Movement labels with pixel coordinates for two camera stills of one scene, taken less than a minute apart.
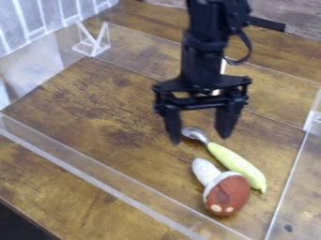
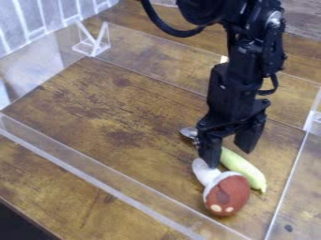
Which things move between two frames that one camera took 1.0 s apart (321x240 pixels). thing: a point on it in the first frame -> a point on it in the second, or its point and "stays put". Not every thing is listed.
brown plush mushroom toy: x=228 y=188 stays put
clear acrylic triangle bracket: x=92 y=46 stays put
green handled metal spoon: x=228 y=157 stays put
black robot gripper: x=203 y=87 -> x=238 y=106
